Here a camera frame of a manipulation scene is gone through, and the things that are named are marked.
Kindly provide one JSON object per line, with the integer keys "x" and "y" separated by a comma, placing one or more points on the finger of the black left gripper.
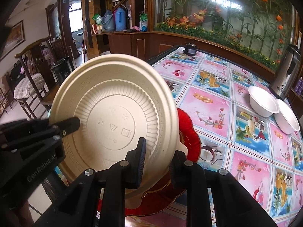
{"x": 67, "y": 126}

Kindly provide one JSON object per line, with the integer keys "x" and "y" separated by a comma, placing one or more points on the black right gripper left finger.
{"x": 136, "y": 159}

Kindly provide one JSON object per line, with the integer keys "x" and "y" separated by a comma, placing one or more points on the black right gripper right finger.
{"x": 178, "y": 170}

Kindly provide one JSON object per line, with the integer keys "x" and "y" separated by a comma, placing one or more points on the wooden side table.
{"x": 49, "y": 97}

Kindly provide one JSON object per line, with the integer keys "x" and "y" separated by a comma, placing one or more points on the black electric kettle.
{"x": 62, "y": 68}

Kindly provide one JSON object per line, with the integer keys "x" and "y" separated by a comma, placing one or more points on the wooden chair with cushion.
{"x": 35, "y": 86}

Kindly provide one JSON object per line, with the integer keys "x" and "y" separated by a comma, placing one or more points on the wooden cabinet counter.
{"x": 146, "y": 45}

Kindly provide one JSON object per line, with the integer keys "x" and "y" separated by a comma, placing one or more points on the white bowl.
{"x": 262, "y": 102}
{"x": 286, "y": 118}

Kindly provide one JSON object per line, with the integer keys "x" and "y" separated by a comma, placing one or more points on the grey thermos jug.
{"x": 108, "y": 22}

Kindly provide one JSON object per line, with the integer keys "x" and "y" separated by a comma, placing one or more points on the blue thermos jug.
{"x": 120, "y": 19}

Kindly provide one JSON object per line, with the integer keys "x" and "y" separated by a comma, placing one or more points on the small black device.
{"x": 190, "y": 49}

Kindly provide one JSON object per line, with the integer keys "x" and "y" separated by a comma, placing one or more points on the stainless steel thermos pot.
{"x": 286, "y": 73}

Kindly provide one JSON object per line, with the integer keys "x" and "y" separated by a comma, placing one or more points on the artificial flower glass display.
{"x": 260, "y": 29}

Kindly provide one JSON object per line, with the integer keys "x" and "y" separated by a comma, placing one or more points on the framed wall picture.
{"x": 15, "y": 38}

